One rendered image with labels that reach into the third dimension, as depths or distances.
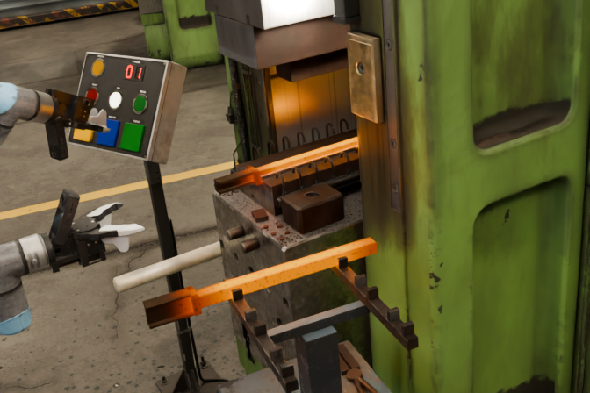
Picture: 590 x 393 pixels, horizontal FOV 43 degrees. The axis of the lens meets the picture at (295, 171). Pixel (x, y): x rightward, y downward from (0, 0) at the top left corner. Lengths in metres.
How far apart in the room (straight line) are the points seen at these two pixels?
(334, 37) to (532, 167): 0.52
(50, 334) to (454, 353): 1.94
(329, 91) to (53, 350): 1.62
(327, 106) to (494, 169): 0.67
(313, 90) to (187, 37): 4.55
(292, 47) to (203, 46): 4.91
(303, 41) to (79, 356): 1.77
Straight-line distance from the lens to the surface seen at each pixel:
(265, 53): 1.63
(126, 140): 2.13
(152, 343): 3.01
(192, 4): 6.54
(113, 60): 2.24
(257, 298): 1.87
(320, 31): 1.69
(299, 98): 2.01
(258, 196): 1.81
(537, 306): 1.91
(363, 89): 1.51
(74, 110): 1.94
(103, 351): 3.04
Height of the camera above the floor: 1.71
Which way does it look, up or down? 24 degrees down
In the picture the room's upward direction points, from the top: 6 degrees counter-clockwise
